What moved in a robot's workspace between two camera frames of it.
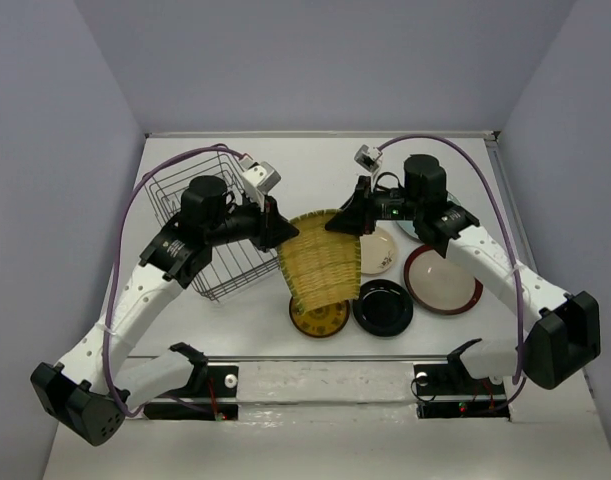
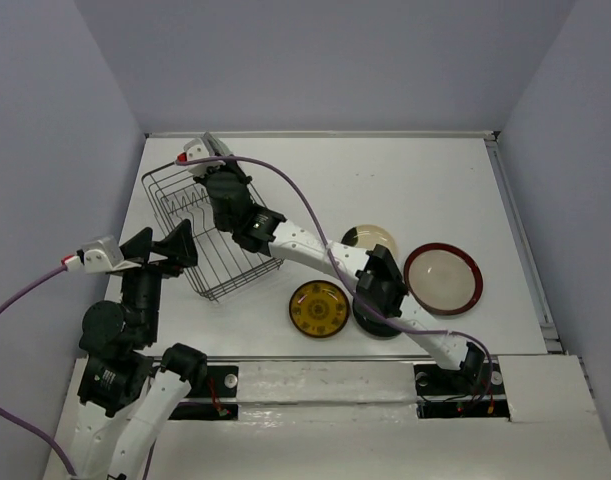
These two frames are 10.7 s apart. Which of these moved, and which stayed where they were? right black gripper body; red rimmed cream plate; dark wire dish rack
Moved: right black gripper body
Stayed: dark wire dish rack; red rimmed cream plate
